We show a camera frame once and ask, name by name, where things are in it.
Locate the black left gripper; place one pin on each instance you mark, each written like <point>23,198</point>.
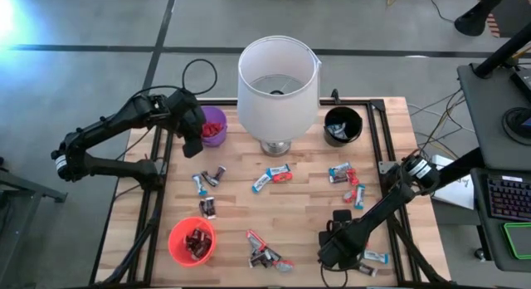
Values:
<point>178,112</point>

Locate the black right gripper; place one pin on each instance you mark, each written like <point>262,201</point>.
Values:
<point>342,243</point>

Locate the blue white candy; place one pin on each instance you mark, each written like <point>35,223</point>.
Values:
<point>334,127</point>
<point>340,169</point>
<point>261,183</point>
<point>200,184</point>
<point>376,256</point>
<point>360,196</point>
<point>278,169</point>
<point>342,133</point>

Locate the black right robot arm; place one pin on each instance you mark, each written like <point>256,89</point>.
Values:
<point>386,208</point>

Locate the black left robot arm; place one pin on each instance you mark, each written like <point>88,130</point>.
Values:
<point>103,123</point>

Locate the purple plastic bucket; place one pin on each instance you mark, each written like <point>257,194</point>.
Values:
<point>217,141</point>

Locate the white shade silver table lamp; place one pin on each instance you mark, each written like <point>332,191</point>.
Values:
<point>278,114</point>

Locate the black plastic bucket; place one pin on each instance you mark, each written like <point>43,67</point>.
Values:
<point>354,123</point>

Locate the white paper sheet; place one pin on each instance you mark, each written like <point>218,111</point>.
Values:
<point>458,193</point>

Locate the orange plastic bucket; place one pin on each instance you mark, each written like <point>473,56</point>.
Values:
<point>176,239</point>

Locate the black desk support bar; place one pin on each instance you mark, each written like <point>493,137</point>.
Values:
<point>462,166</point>

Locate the grey metal stand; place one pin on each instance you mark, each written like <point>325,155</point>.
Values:
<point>37,190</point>

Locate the backlit black keyboard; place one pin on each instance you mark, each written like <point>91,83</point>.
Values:
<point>510,197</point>

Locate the green edged black pad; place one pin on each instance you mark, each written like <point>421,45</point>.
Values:
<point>520,239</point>

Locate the grey workstation desk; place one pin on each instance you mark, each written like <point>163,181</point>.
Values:
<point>489,98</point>

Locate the black round device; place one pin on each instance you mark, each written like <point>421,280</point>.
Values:
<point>516,123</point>

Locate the black desk device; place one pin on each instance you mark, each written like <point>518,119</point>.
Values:
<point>523,83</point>

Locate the black stand tube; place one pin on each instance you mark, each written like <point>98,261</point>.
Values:
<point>502,52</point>

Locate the black stand leg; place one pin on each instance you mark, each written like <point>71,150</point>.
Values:
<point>471,21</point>

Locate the red striped mat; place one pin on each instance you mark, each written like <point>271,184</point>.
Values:
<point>494,27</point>

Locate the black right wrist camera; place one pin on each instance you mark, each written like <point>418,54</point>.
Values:
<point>324,247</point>

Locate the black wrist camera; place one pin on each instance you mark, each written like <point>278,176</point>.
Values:
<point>324,247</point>
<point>197,114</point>

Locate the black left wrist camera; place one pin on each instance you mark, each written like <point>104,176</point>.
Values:
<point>197,114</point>

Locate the black aluminium table frame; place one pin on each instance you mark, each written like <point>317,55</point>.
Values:
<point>224,101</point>

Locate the black frame clamp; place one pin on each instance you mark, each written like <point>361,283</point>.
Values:
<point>335,96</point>

